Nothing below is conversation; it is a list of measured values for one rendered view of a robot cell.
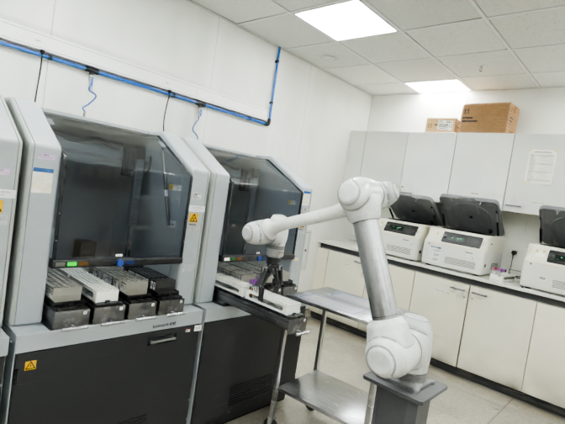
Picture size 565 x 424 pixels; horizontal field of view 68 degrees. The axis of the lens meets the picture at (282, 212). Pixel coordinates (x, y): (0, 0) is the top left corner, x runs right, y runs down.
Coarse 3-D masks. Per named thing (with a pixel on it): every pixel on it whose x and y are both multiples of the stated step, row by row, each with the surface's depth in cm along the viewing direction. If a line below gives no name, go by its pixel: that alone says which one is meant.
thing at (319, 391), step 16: (320, 288) 267; (320, 304) 228; (336, 304) 233; (352, 304) 238; (368, 304) 244; (352, 320) 213; (368, 320) 211; (320, 336) 273; (320, 352) 274; (288, 384) 247; (304, 384) 250; (320, 384) 253; (336, 384) 256; (272, 400) 241; (304, 400) 231; (320, 400) 233; (336, 400) 236; (352, 400) 238; (368, 400) 206; (272, 416) 242; (336, 416) 219; (352, 416) 221; (368, 416) 205
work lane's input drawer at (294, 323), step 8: (216, 288) 233; (216, 296) 231; (224, 296) 227; (232, 296) 223; (240, 296) 220; (232, 304) 222; (240, 304) 218; (248, 304) 214; (256, 304) 212; (248, 312) 214; (256, 312) 210; (264, 312) 206; (272, 312) 204; (264, 320) 206; (272, 320) 202; (280, 320) 199; (288, 320) 196; (296, 320) 199; (304, 320) 204; (288, 328) 196; (296, 328) 200; (304, 328) 205; (296, 336) 194
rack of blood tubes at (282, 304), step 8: (248, 296) 217; (264, 296) 210; (272, 296) 211; (280, 296) 215; (264, 304) 209; (272, 304) 218; (280, 304) 202; (288, 304) 201; (296, 304) 204; (280, 312) 202; (288, 312) 200; (296, 312) 204
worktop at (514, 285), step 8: (320, 240) 477; (328, 240) 488; (336, 240) 502; (344, 240) 516; (352, 248) 448; (392, 256) 424; (416, 264) 399; (424, 264) 395; (448, 272) 379; (456, 272) 376; (464, 272) 384; (480, 280) 361; (488, 280) 356; (512, 288) 344; (520, 288) 340; (544, 296) 329; (552, 296) 325; (560, 296) 324
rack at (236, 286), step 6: (216, 276) 238; (222, 276) 239; (228, 276) 242; (216, 282) 239; (222, 282) 242; (228, 282) 228; (234, 282) 231; (240, 282) 232; (222, 288) 231; (228, 288) 236; (234, 288) 239; (240, 288) 221; (246, 288) 222; (240, 294) 221
